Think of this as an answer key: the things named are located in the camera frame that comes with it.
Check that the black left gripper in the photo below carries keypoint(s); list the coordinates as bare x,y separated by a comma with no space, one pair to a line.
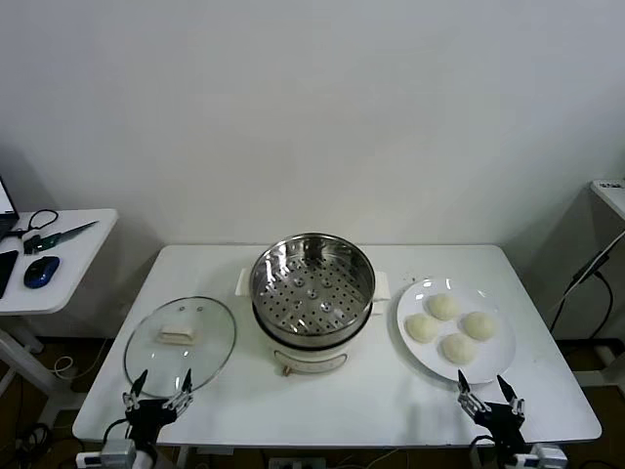
146,420

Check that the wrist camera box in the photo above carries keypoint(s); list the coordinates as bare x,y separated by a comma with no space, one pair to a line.
117,452
547,456

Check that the round glass pot lid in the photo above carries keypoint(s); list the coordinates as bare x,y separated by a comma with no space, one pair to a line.
195,361

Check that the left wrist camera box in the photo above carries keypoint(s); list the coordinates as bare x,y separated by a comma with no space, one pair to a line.
117,452

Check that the black flat phone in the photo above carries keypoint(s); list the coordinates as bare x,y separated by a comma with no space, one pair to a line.
6,273

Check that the white cabinet corner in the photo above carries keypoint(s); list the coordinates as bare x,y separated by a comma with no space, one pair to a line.
610,195

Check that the black laptop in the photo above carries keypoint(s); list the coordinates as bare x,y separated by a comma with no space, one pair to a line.
6,215

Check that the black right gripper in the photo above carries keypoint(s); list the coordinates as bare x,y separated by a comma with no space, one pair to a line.
503,425

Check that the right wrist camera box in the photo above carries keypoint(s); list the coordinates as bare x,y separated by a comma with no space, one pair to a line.
547,456

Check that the white steamed baozi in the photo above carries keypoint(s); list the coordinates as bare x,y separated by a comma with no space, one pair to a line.
421,327
459,348
443,307
479,325

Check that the white round plate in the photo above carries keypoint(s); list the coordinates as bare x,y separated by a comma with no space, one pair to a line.
420,293

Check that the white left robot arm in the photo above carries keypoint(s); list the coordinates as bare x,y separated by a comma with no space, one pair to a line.
146,458

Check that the stainless steel steamer basket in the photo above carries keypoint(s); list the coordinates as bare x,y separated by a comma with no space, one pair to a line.
312,298

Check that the white electric cooking pot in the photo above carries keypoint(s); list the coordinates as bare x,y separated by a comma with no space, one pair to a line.
312,361

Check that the green black pointed tool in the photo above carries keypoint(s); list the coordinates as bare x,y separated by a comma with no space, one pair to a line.
58,237

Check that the blue computer mouse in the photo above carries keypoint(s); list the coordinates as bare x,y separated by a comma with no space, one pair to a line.
41,271

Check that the white side table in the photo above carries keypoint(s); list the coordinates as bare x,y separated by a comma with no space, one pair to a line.
73,283

